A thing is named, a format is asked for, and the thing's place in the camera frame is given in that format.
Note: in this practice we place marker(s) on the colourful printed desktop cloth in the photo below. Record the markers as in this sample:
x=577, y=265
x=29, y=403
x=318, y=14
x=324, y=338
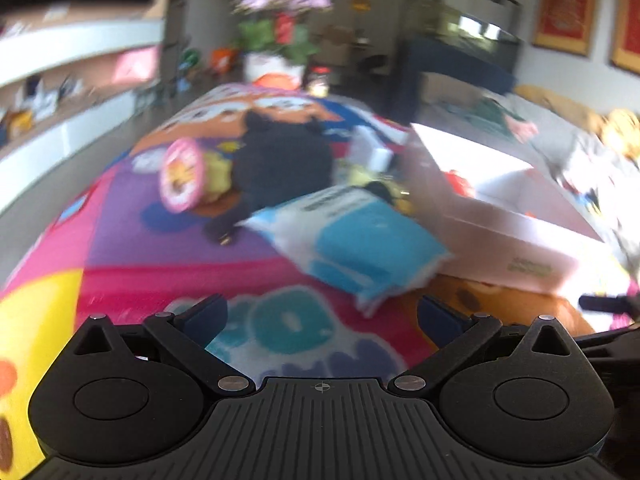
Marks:
x=125, y=260

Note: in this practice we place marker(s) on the white wall shelf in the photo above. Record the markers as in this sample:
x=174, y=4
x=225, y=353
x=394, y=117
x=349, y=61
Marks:
x=75, y=55

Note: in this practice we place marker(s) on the yellow soft item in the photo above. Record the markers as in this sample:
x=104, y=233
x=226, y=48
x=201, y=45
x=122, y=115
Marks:
x=219, y=175

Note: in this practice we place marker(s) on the yellow and black item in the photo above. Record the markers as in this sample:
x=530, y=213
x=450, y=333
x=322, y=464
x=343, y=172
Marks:
x=375, y=187

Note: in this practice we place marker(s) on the grey sofa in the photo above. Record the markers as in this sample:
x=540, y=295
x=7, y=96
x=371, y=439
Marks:
x=555, y=130

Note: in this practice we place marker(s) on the potted purple orchid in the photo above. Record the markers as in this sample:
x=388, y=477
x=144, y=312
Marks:
x=272, y=40

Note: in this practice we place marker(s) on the dark cabinet with fish tank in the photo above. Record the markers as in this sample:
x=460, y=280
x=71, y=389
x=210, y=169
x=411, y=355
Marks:
x=450, y=65

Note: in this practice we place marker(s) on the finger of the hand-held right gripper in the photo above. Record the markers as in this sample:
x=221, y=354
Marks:
x=607, y=303

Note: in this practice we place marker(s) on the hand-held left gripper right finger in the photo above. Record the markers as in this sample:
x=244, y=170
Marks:
x=440, y=322

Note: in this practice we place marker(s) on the blue and white soft packet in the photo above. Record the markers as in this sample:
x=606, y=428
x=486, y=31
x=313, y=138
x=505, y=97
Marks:
x=360, y=245

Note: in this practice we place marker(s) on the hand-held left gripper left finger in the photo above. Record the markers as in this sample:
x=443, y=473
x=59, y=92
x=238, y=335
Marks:
x=207, y=320

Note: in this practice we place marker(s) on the orange round item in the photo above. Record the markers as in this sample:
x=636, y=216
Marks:
x=277, y=81

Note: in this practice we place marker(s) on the jar with red lid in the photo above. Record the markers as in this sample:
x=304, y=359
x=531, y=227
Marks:
x=316, y=80

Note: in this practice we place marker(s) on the orange toy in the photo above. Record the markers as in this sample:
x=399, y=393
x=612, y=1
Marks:
x=222, y=60

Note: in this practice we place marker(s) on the green cloth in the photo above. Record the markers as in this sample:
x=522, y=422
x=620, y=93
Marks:
x=492, y=112

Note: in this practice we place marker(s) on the red framed wall picture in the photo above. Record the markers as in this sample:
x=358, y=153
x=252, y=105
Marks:
x=627, y=15
x=565, y=5

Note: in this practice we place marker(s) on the red item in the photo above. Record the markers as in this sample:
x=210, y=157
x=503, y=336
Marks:
x=459, y=182

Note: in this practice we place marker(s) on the white cardboard box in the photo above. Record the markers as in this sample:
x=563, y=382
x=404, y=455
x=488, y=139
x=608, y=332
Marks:
x=505, y=240

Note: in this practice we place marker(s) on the yellow plush toy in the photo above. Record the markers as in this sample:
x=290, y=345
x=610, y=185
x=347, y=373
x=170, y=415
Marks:
x=620, y=130

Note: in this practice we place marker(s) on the small white box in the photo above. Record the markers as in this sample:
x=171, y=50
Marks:
x=369, y=147

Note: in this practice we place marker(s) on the white bag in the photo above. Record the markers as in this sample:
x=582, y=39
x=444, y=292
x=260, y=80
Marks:
x=595, y=170

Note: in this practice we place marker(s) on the pink cloth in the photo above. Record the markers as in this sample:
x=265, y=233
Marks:
x=524, y=130

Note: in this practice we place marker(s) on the pink round toy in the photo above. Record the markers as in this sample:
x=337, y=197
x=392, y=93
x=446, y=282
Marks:
x=180, y=175

